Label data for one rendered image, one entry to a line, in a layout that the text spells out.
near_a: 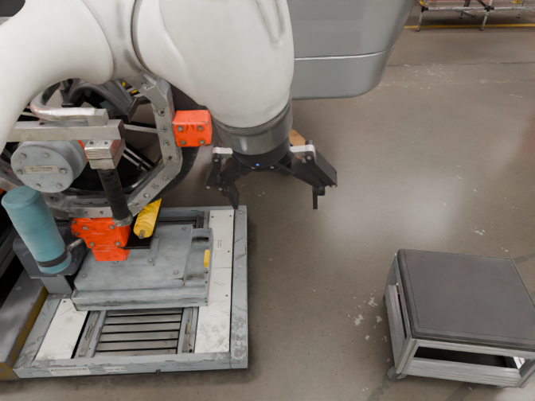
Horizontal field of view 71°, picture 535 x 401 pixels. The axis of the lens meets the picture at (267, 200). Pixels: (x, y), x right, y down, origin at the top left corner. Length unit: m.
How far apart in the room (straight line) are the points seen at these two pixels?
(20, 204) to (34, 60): 0.75
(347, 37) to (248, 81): 1.06
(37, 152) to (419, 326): 1.10
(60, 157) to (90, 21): 0.58
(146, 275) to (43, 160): 0.69
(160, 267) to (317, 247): 0.76
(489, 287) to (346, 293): 0.56
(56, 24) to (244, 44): 0.17
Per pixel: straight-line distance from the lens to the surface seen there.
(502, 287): 1.46
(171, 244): 1.59
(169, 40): 0.34
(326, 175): 0.54
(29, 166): 0.99
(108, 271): 1.56
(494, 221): 2.30
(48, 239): 1.18
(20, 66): 0.38
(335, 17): 1.35
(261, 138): 0.41
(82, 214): 1.24
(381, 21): 1.41
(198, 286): 1.52
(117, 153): 0.83
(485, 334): 1.32
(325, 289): 1.70
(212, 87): 0.34
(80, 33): 0.39
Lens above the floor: 1.33
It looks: 39 degrees down
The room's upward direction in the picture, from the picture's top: straight up
